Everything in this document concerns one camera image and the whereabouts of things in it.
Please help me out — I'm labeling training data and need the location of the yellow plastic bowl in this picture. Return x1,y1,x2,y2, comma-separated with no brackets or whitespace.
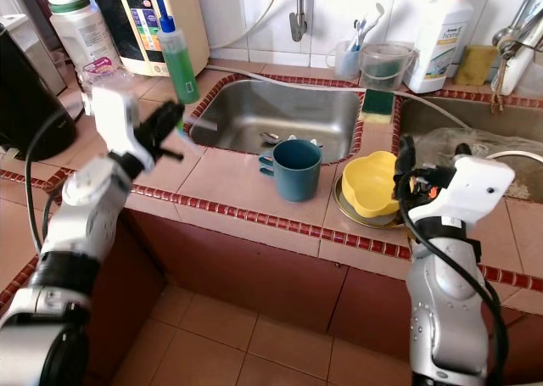
341,151,404,219

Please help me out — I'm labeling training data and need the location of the shallow steel bowl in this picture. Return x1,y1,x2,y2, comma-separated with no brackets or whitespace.
333,176,408,230

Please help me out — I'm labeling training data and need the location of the blue plastic mug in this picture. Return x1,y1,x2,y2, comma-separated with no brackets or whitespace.
259,138,323,203

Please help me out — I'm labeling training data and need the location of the clear plastic bag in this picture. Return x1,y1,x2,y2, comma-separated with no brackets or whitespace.
416,127,543,162

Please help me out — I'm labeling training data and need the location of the large steel sink basin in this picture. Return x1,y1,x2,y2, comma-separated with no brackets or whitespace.
395,96,543,162

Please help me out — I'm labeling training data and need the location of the green dish soap bottle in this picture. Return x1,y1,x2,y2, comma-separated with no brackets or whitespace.
160,13,200,105

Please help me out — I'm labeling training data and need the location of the yellow green sponge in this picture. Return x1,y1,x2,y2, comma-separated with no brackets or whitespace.
359,87,395,124

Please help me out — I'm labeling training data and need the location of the black electric kettle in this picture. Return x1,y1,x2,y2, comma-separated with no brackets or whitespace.
0,30,77,160

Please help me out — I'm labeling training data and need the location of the beige black water ioniser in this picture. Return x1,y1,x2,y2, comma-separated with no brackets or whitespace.
89,0,211,77

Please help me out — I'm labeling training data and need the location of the small steel sink basin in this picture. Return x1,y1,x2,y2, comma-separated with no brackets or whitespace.
188,79,361,165

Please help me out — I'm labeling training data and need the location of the white detergent bottle yellow cap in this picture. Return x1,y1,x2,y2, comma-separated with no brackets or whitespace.
403,0,474,94

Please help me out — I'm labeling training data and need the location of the steel sink faucet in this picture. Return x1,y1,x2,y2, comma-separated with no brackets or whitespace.
490,0,543,98

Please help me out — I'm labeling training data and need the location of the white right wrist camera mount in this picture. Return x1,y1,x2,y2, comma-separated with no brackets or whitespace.
433,153,517,226

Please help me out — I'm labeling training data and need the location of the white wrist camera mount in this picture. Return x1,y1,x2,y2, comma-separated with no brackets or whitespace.
89,87,143,162
433,153,517,226

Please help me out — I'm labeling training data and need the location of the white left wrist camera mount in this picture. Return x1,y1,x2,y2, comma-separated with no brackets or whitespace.
89,87,143,162

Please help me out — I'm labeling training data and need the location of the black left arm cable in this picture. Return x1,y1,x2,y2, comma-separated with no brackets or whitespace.
23,106,94,255

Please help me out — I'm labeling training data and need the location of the white water hose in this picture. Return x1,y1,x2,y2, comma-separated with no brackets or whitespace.
204,64,476,131

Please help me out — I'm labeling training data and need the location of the large white bottle green ring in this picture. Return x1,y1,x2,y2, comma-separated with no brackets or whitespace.
38,0,120,75

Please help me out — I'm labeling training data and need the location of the thin grey hose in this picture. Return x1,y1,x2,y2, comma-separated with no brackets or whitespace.
208,0,283,53

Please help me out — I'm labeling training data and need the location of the steel wall tap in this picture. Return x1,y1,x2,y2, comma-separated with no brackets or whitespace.
288,0,307,43

